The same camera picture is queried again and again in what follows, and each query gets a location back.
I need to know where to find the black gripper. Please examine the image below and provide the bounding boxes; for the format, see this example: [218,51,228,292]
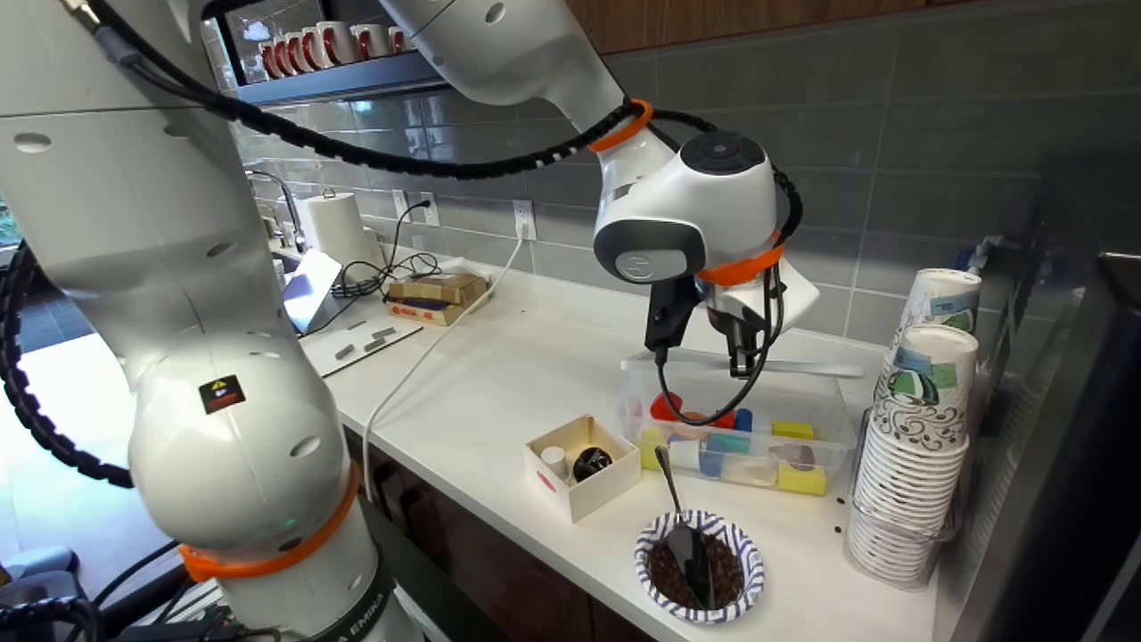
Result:
[641,267,778,382]

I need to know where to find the blue patterned paper bowl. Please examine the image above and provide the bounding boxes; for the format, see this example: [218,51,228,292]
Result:
[630,506,770,627]

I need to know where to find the yellow toy block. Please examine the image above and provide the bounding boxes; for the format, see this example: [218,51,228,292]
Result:
[635,423,671,474]
[770,460,835,498]
[765,418,821,445]

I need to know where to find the clear plastic toy container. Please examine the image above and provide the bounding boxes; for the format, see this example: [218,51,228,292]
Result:
[613,354,864,498]

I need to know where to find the black round object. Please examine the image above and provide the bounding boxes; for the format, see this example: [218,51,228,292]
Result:
[571,442,616,486]

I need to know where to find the small wooden box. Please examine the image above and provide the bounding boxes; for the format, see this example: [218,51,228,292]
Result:
[519,411,644,525]

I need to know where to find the metal spoon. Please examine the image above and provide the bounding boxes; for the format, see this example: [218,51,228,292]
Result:
[653,442,720,605]

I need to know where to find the brown coffee beans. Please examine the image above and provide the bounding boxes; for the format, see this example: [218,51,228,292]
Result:
[644,529,747,613]

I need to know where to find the patterned paper cup stack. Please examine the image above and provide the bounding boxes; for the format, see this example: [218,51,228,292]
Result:
[897,264,986,342]
[841,323,984,592]

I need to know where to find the wooden tray with items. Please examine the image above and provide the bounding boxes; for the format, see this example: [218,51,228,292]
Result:
[380,267,499,329]

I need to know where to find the grey pens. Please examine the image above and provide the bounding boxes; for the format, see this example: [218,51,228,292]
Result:
[329,320,427,369]

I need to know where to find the wooden upper cabinet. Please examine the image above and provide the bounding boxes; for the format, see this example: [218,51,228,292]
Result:
[567,0,1141,62]

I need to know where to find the dark coffee machine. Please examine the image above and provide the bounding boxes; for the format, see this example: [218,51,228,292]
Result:
[931,175,1141,642]

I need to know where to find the open laptop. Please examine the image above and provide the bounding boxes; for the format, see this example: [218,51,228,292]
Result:
[278,242,350,338]

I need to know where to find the red and white mug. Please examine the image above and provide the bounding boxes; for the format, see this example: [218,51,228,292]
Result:
[311,19,360,72]
[258,36,293,81]
[284,27,317,75]

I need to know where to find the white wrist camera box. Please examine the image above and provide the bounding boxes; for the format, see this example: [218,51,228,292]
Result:
[759,256,826,333]

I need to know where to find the white wall outlet with plug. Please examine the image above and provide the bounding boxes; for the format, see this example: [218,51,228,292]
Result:
[508,196,543,251]

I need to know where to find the white power cable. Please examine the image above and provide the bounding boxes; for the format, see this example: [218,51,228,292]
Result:
[355,228,529,506]

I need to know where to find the wall outlet with black cable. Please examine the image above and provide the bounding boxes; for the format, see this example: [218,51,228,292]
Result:
[406,184,442,232]

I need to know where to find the grey wall shelf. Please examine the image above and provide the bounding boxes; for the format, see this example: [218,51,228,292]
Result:
[230,51,452,115]

